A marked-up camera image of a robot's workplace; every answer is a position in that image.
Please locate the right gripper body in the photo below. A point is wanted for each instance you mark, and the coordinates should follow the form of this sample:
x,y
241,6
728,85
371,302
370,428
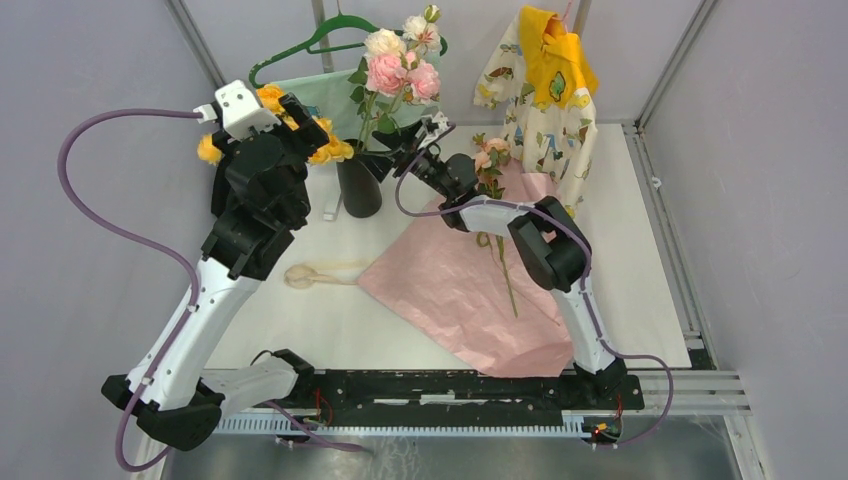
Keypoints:
x,y
406,154

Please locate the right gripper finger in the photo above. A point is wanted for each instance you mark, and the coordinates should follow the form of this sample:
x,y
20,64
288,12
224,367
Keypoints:
x,y
406,139
378,164

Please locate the pink peach flower stem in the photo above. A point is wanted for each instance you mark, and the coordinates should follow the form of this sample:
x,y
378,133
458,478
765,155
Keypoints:
x,y
493,154

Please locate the beige printed ribbon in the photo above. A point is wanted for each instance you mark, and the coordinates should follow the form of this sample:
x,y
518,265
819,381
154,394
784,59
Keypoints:
x,y
303,276

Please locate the pink wrapping paper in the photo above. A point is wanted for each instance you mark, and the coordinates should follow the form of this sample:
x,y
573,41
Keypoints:
x,y
477,302

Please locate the cream pink rose stem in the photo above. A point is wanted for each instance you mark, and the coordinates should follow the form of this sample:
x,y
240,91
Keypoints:
x,y
397,70

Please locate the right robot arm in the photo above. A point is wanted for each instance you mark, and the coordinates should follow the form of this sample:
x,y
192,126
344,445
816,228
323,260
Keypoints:
x,y
554,252

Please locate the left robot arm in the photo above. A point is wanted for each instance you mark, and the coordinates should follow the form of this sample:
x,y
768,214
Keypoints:
x,y
259,201

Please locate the black cylindrical vase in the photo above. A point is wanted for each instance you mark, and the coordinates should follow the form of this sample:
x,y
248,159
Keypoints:
x,y
360,189

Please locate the green cartoon cloth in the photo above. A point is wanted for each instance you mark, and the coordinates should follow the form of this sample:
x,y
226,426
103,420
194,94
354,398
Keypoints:
x,y
328,95

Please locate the black cloth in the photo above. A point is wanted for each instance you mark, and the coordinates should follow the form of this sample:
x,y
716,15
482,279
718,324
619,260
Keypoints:
x,y
220,189

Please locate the green clothes hanger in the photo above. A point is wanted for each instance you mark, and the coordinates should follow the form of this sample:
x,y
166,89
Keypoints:
x,y
314,44

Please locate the yellow cartoon child jacket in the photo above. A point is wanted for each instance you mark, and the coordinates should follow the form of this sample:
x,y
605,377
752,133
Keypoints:
x,y
540,74

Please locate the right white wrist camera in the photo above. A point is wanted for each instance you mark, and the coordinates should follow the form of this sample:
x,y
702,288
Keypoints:
x,y
436,126

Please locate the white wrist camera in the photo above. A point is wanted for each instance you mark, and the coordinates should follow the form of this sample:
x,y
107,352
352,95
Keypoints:
x,y
436,126
238,111

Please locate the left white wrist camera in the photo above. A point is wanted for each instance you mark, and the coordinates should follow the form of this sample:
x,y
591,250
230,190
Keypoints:
x,y
238,111

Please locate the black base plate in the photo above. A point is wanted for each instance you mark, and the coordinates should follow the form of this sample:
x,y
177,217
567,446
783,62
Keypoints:
x,y
449,398

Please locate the white slotted cable duct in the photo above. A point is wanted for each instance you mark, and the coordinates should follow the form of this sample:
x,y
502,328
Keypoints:
x,y
688,394

